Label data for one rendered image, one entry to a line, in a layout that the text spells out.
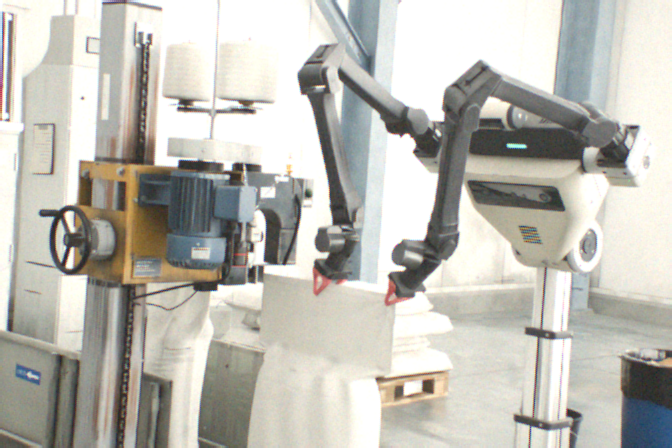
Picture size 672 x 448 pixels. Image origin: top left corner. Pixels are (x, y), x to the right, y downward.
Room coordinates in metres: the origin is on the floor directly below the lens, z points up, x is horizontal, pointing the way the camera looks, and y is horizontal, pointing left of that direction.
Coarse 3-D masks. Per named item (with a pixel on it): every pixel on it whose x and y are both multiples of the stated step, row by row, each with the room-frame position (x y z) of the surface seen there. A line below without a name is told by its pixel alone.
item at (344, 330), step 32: (288, 288) 2.97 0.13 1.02; (352, 288) 2.82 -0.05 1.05; (288, 320) 2.96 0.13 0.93; (320, 320) 2.86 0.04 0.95; (352, 320) 2.80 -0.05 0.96; (384, 320) 2.74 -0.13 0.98; (288, 352) 2.93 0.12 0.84; (320, 352) 2.86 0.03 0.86; (352, 352) 2.80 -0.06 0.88; (384, 352) 2.73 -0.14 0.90; (256, 384) 2.96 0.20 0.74; (288, 384) 2.85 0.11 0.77; (320, 384) 2.77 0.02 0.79; (352, 384) 2.74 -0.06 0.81; (256, 416) 2.94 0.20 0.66; (288, 416) 2.83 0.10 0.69; (320, 416) 2.76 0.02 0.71; (352, 416) 2.73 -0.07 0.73
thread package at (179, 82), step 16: (176, 48) 2.98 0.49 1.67; (192, 48) 2.98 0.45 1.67; (208, 48) 3.02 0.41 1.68; (176, 64) 2.98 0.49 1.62; (192, 64) 2.98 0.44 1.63; (208, 64) 3.02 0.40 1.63; (176, 80) 2.97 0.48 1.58; (192, 80) 2.98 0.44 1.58; (208, 80) 3.01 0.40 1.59; (176, 96) 2.98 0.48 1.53; (192, 96) 2.98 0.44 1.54; (208, 96) 3.02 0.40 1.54
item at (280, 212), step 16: (256, 176) 3.05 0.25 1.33; (272, 176) 3.10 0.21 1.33; (288, 176) 3.15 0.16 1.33; (256, 192) 3.06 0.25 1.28; (288, 192) 3.15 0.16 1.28; (272, 208) 3.10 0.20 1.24; (288, 208) 3.15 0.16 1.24; (272, 224) 3.16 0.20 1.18; (288, 224) 3.15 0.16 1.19; (272, 240) 3.16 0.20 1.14; (288, 240) 3.16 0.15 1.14; (240, 256) 3.03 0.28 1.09; (272, 256) 3.15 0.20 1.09
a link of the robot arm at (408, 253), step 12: (408, 240) 2.59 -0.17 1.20; (420, 240) 2.63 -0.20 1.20; (396, 252) 2.60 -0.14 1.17; (408, 252) 2.58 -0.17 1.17; (420, 252) 2.60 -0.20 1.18; (432, 252) 2.60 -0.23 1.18; (444, 252) 2.59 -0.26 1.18; (396, 264) 2.59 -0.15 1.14; (408, 264) 2.59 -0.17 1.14; (420, 264) 2.60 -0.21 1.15
